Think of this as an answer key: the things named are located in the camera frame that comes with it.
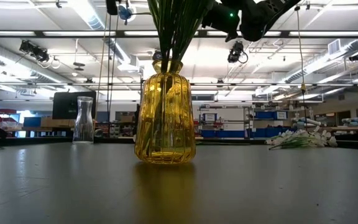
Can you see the blue artificial flower bunch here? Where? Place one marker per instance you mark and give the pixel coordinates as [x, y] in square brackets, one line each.
[163, 28]
[191, 18]

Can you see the metal storage shelf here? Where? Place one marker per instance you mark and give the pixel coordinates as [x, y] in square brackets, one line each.
[247, 123]

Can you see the brown cardboard box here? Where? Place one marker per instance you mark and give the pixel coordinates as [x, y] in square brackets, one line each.
[57, 122]

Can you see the black monitor screen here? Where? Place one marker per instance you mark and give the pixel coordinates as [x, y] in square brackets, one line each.
[64, 105]

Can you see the black ceiling-mounted camera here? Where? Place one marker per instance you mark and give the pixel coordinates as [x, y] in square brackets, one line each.
[34, 49]
[235, 52]

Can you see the blue storage bin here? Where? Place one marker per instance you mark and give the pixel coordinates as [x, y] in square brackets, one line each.
[266, 115]

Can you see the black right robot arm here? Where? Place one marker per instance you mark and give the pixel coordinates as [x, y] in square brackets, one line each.
[256, 18]

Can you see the wooden workbench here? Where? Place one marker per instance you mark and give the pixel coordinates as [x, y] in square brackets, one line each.
[353, 128]

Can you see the clear glass vase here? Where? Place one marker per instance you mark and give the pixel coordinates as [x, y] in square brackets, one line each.
[83, 124]

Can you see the thin black frame bar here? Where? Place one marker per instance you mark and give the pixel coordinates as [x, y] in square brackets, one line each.
[228, 84]

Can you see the blue box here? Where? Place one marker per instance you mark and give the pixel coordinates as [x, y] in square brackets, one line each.
[32, 122]

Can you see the yellow ribbed glass vase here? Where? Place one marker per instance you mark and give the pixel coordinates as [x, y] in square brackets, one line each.
[166, 124]

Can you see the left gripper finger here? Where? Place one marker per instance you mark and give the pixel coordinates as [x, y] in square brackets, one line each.
[112, 7]

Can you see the black frame bar with lights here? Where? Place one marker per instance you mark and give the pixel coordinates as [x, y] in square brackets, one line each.
[120, 33]

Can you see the black dome ceiling camera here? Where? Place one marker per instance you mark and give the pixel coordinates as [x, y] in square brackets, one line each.
[157, 54]

